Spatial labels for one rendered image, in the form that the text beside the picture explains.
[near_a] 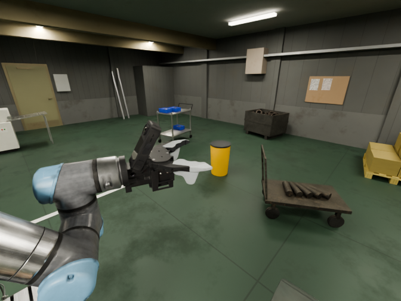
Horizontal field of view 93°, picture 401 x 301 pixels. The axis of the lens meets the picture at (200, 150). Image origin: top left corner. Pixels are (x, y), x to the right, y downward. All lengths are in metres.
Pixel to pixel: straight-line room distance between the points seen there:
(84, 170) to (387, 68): 6.27
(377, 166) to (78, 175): 4.58
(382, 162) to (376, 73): 2.48
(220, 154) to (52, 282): 3.18
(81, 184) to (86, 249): 0.12
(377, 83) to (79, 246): 6.31
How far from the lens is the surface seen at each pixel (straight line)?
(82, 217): 0.48
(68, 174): 0.45
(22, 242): 0.38
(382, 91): 6.35
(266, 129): 5.95
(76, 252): 0.40
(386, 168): 4.69
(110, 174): 0.44
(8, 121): 6.57
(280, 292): 0.63
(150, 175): 0.48
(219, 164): 3.51
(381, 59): 6.36
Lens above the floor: 1.76
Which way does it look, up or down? 21 degrees down
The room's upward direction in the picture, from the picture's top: straight up
